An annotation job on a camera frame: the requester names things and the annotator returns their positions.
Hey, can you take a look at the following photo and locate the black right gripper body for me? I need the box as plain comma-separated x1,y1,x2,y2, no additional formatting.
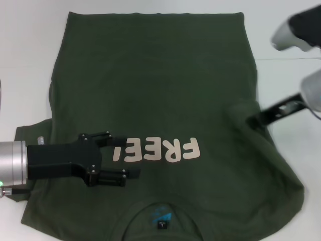
260,92,307,126

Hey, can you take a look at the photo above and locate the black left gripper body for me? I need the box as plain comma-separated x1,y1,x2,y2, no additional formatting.
27,135,102,186

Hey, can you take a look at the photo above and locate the dark green printed t-shirt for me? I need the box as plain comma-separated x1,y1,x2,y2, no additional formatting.
14,11,306,241

